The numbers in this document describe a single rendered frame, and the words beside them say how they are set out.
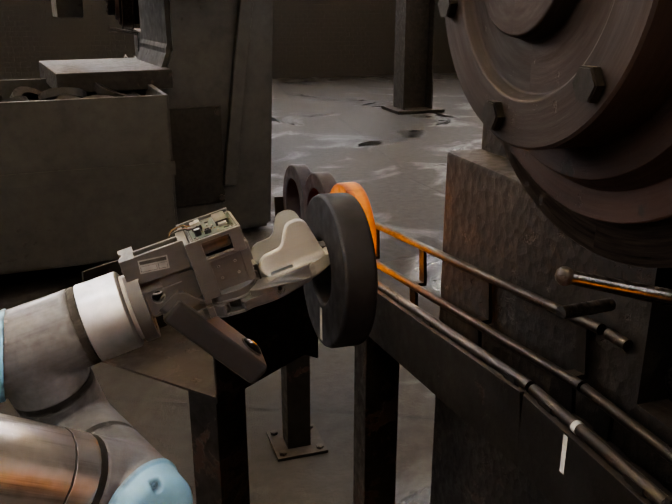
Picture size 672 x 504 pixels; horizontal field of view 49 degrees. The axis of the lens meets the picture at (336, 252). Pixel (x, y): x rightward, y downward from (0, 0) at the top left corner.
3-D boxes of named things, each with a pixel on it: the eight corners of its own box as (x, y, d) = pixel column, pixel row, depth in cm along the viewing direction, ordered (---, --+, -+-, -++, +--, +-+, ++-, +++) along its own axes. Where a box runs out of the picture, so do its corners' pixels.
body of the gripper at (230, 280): (247, 224, 66) (116, 271, 64) (275, 306, 70) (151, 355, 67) (232, 204, 73) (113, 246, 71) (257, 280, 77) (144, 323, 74)
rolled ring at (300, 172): (301, 167, 158) (316, 166, 159) (280, 161, 176) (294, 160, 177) (306, 252, 162) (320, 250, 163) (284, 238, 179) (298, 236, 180)
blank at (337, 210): (328, 185, 81) (298, 186, 80) (379, 201, 67) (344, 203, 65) (329, 322, 84) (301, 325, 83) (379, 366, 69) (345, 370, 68)
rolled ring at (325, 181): (326, 174, 142) (342, 173, 143) (300, 170, 159) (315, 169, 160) (331, 269, 145) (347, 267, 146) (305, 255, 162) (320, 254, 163)
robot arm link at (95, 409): (88, 530, 68) (38, 442, 62) (45, 472, 76) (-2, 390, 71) (162, 477, 71) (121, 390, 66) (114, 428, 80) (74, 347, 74)
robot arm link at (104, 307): (105, 374, 67) (103, 338, 74) (154, 355, 67) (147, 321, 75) (72, 302, 64) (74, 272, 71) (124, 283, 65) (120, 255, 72)
